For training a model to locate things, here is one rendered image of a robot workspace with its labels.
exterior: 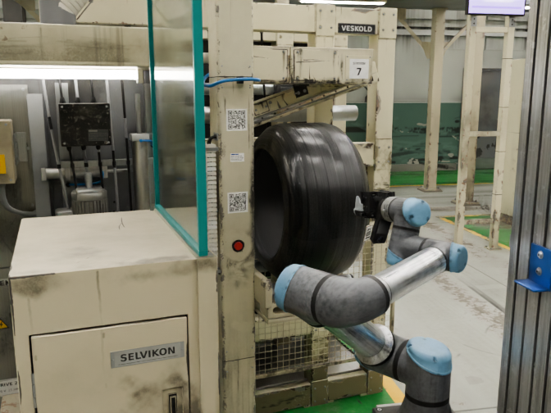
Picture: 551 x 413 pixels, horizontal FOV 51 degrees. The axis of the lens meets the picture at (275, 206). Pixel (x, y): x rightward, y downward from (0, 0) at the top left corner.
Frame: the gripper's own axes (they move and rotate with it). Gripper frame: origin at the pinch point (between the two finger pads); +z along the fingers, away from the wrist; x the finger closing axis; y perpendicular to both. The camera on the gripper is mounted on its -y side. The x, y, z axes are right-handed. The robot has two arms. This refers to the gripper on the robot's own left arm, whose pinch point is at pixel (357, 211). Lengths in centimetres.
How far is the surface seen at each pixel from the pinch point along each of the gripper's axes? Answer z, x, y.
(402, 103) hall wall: 854, -576, 120
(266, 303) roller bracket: 22.5, 25.1, -32.3
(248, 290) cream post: 34, 28, -29
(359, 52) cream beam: 49, -30, 61
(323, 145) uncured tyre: 16.6, 3.6, 22.3
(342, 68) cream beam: 50, -22, 54
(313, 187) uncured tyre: 9.1, 11.3, 8.4
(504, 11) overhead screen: 281, -318, 149
